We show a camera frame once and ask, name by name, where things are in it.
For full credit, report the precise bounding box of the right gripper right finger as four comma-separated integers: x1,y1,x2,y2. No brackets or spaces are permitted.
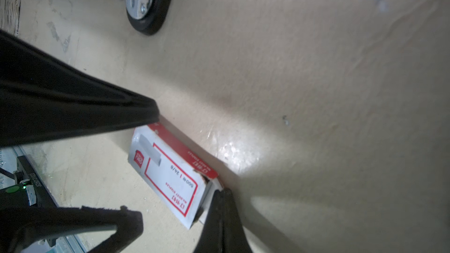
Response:
222,189,252,253

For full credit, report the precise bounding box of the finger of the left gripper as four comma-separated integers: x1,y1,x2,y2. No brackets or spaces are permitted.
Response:
1,32,160,146
1,206,144,253

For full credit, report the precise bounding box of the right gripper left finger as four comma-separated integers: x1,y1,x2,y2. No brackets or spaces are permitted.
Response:
193,190,223,253

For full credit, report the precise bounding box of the red white staple box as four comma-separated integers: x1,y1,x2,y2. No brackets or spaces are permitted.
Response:
128,123,223,228

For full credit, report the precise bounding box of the purple paperback book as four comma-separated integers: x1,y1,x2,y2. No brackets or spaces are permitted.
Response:
1,0,21,36

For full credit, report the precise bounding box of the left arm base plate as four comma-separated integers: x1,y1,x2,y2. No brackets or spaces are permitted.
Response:
14,155,57,208

